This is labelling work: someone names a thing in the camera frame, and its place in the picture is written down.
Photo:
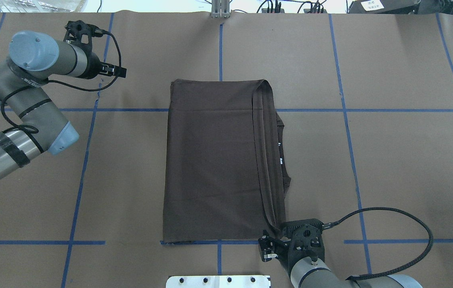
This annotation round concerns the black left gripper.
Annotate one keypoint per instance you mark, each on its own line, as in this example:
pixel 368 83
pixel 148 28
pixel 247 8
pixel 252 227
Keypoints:
pixel 94 67

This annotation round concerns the grey orange usb hub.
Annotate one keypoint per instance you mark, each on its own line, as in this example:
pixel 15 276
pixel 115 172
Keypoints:
pixel 270 7
pixel 312 7

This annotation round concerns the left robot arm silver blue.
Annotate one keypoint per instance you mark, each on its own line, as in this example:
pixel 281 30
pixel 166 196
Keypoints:
pixel 36 124

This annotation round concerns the black box with label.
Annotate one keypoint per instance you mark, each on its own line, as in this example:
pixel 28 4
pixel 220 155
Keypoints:
pixel 383 6

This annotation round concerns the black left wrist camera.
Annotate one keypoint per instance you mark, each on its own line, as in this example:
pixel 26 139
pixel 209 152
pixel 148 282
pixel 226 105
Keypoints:
pixel 80 33

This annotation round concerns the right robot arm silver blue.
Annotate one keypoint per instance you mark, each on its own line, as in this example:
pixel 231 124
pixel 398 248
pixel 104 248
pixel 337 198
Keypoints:
pixel 310 274

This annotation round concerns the brown t-shirt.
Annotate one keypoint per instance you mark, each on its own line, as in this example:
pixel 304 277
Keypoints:
pixel 224 167

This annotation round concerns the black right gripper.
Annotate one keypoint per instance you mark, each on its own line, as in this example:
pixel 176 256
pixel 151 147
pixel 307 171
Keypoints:
pixel 269 248

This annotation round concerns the clear plastic bag sheet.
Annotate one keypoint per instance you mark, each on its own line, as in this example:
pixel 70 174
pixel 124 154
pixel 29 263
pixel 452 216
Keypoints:
pixel 42 6

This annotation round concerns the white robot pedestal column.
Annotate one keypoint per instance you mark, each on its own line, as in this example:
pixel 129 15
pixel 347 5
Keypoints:
pixel 219 281

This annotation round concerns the aluminium frame post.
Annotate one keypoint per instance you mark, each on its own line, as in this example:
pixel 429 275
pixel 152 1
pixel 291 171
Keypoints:
pixel 220 8

